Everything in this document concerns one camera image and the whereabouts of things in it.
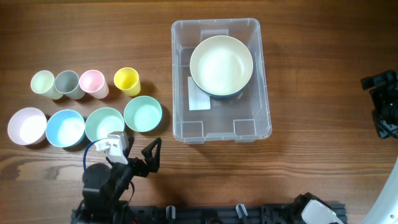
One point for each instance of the cream large bowl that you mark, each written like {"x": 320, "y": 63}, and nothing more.
{"x": 221, "y": 65}

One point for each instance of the yellow cup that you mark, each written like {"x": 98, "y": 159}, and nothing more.
{"x": 127, "y": 80}

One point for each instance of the pink small bowl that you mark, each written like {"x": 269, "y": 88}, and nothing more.
{"x": 27, "y": 126}

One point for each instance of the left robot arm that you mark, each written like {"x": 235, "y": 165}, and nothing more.
{"x": 104, "y": 185}

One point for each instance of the green small bowl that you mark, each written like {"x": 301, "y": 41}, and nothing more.
{"x": 102, "y": 122}
{"x": 143, "y": 114}

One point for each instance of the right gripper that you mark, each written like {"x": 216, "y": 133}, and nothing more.
{"x": 387, "y": 128}

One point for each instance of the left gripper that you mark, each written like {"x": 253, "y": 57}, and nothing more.
{"x": 153, "y": 162}

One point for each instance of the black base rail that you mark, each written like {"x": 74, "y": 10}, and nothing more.
{"x": 265, "y": 214}

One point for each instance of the dark blue bowl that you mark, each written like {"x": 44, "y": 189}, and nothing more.
{"x": 220, "y": 96}

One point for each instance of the pink cup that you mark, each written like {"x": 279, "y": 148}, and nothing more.
{"x": 93, "y": 82}

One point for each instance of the white label in container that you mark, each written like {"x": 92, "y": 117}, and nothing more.
{"x": 197, "y": 99}

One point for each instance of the grey cup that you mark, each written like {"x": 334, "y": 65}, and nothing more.
{"x": 67, "y": 83}

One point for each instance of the clear plastic storage container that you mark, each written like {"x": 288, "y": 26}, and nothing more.
{"x": 245, "y": 117}

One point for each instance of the pale green cup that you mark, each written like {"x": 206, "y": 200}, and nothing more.
{"x": 43, "y": 83}

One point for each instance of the light blue small bowl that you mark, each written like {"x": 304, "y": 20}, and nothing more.
{"x": 65, "y": 128}

